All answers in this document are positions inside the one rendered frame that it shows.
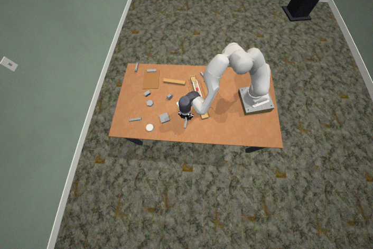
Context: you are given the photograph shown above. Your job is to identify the tan wooden bar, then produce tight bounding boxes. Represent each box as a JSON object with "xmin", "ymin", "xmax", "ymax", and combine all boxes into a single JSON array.
[{"xmin": 163, "ymin": 78, "xmax": 185, "ymax": 86}]

